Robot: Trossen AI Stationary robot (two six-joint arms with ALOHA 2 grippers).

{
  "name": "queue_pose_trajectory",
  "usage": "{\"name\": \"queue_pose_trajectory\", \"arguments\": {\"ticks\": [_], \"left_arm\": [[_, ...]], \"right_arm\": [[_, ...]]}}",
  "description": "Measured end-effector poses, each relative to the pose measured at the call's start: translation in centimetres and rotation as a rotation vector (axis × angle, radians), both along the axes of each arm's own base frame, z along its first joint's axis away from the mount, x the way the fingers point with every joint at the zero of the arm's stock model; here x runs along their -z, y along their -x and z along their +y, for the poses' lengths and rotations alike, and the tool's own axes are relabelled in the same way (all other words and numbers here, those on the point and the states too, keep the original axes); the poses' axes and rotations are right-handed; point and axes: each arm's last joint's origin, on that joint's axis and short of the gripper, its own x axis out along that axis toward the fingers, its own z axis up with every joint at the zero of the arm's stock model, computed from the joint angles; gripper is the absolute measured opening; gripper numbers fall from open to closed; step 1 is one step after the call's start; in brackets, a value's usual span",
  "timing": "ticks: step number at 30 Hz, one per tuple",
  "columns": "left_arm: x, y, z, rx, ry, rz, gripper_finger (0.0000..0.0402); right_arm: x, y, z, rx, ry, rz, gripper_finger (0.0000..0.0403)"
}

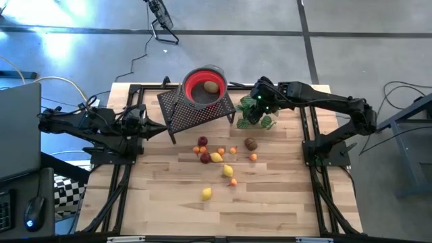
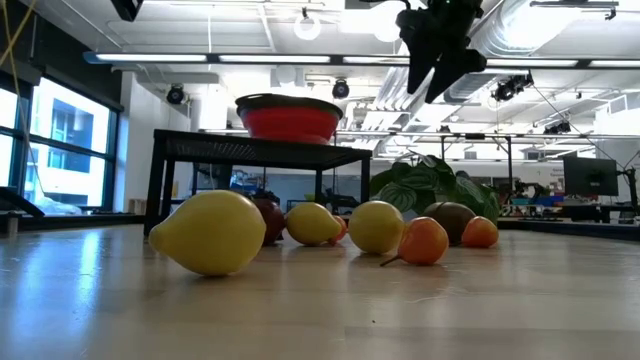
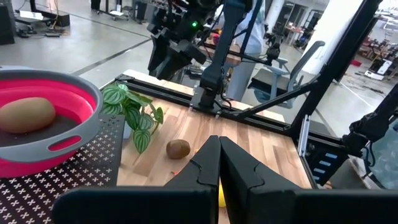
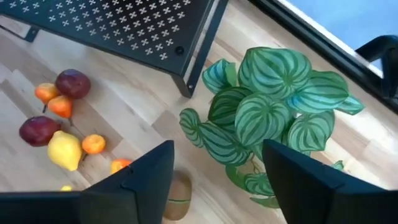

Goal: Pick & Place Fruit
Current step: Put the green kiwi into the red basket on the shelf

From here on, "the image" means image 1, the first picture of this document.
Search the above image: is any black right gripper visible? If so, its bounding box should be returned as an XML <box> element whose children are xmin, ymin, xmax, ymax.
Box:
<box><xmin>248</xmin><ymin>84</ymin><xmax>279</xmax><ymax>125</ymax></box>

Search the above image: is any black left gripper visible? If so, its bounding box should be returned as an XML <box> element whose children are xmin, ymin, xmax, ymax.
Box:
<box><xmin>121</xmin><ymin>105</ymin><xmax>168</xmax><ymax>140</ymax></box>

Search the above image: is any brown kiwi fruit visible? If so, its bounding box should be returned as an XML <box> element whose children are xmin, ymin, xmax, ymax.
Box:
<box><xmin>244</xmin><ymin>137</ymin><xmax>259</xmax><ymax>152</ymax></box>

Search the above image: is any red collapsible colander grey rim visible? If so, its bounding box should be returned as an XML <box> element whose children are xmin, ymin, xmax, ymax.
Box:
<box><xmin>181</xmin><ymin>64</ymin><xmax>227</xmax><ymax>111</ymax></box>

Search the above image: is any olive green kiwi fruit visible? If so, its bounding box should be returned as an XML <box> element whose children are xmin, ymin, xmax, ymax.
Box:
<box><xmin>202</xmin><ymin>80</ymin><xmax>220</xmax><ymax>95</ymax></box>

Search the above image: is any green plant white pot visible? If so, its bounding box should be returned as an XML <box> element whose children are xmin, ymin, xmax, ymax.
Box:
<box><xmin>235</xmin><ymin>94</ymin><xmax>280</xmax><ymax>131</ymax></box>

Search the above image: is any black perforated metal rack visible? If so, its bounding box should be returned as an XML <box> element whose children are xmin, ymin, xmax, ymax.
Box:
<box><xmin>157</xmin><ymin>86</ymin><xmax>237</xmax><ymax>145</ymax></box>

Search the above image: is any black white checkerboard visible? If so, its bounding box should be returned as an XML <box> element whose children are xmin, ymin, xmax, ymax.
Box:
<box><xmin>53</xmin><ymin>173</ymin><xmax>88</xmax><ymax>222</ymax></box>

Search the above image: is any grey laptop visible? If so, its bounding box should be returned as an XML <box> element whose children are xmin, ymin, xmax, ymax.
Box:
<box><xmin>0</xmin><ymin>82</ymin><xmax>43</xmax><ymax>183</ymax></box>

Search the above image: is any black flat bar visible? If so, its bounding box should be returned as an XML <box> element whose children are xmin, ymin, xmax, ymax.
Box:
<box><xmin>0</xmin><ymin>70</ymin><xmax>38</xmax><ymax>81</ymax></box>

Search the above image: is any dark grey desk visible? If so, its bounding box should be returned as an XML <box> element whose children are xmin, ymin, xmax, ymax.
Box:
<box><xmin>0</xmin><ymin>167</ymin><xmax>57</xmax><ymax>240</ymax></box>

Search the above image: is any black computer mouse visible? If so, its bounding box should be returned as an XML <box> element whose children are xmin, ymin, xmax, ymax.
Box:
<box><xmin>23</xmin><ymin>196</ymin><xmax>46</xmax><ymax>233</ymax></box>

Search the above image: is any dark blue metal table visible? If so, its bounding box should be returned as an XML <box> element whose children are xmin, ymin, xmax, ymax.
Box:
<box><xmin>375</xmin><ymin>92</ymin><xmax>432</xmax><ymax>200</ymax></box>

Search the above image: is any black keyboard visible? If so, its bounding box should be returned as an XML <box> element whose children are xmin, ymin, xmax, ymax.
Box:
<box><xmin>0</xmin><ymin>190</ymin><xmax>15</xmax><ymax>234</ymax></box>

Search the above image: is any black aluminium table frame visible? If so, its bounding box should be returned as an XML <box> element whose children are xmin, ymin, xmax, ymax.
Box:
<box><xmin>76</xmin><ymin>82</ymin><xmax>365</xmax><ymax>237</ymax></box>

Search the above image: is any black floor cable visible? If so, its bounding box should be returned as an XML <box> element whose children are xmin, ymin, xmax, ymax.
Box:
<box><xmin>90</xmin><ymin>3</ymin><xmax>151</xmax><ymax>99</ymax></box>

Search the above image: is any yellow cable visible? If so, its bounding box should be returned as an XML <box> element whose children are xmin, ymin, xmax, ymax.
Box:
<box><xmin>0</xmin><ymin>55</ymin><xmax>92</xmax><ymax>102</ymax></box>

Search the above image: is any white metal bracket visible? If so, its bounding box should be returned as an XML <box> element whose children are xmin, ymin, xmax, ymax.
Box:
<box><xmin>296</xmin><ymin>237</ymin><xmax>334</xmax><ymax>243</ymax></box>
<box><xmin>107</xmin><ymin>236</ymin><xmax>146</xmax><ymax>243</ymax></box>

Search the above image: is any thin black cable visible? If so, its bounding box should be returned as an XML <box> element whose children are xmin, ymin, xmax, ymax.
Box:
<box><xmin>359</xmin><ymin>80</ymin><xmax>432</xmax><ymax>156</ymax></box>

